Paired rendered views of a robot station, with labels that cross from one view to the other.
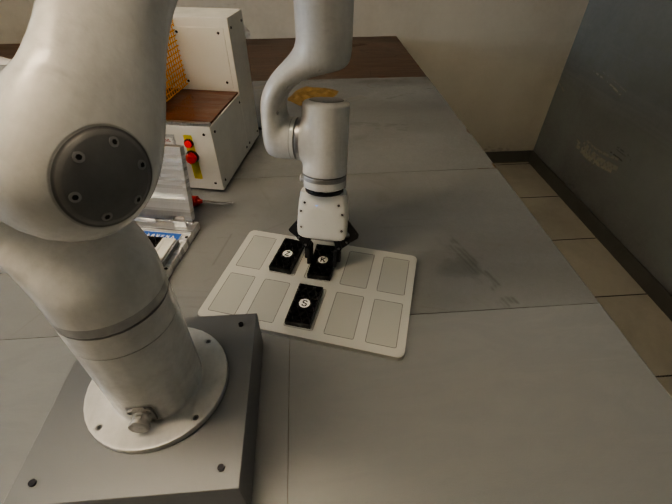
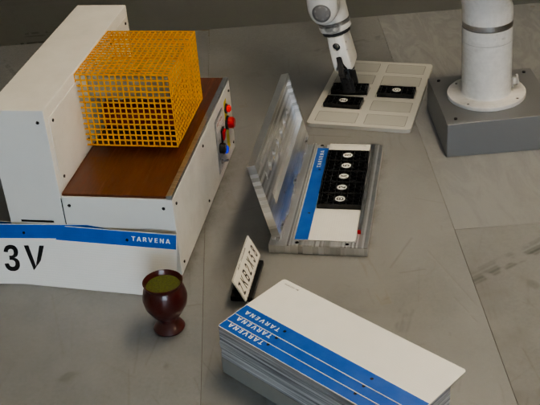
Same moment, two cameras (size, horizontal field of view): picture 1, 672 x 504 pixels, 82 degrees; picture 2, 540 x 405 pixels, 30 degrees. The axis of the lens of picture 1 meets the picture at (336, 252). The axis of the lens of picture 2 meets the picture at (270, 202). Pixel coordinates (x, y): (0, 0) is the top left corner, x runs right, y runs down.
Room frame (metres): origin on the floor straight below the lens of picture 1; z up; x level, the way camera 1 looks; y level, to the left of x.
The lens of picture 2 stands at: (0.66, 2.52, 2.10)
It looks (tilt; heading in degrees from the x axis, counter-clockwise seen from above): 32 degrees down; 274
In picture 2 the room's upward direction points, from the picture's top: 5 degrees counter-clockwise
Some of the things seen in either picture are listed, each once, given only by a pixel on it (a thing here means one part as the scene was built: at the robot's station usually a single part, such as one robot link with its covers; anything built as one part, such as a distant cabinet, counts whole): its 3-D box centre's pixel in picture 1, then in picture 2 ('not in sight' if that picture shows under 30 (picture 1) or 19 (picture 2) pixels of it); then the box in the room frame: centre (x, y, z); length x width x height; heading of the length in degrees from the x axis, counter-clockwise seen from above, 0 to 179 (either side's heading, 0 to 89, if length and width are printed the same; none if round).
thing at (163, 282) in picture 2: not in sight; (165, 304); (0.98, 1.01, 0.96); 0.09 x 0.09 x 0.11
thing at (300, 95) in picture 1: (310, 94); not in sight; (1.63, 0.10, 0.91); 0.22 x 0.18 x 0.02; 151
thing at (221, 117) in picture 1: (177, 94); (128, 111); (1.12, 0.46, 1.09); 0.75 x 0.40 x 0.38; 82
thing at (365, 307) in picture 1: (314, 285); (372, 93); (0.55, 0.04, 0.90); 0.40 x 0.27 x 0.01; 76
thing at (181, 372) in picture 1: (139, 345); (486, 59); (0.28, 0.25, 1.08); 0.19 x 0.19 x 0.18
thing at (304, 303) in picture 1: (304, 305); (396, 92); (0.48, 0.06, 0.92); 0.10 x 0.05 x 0.01; 167
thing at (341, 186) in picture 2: not in sight; (341, 189); (0.64, 0.57, 0.93); 0.10 x 0.05 x 0.01; 172
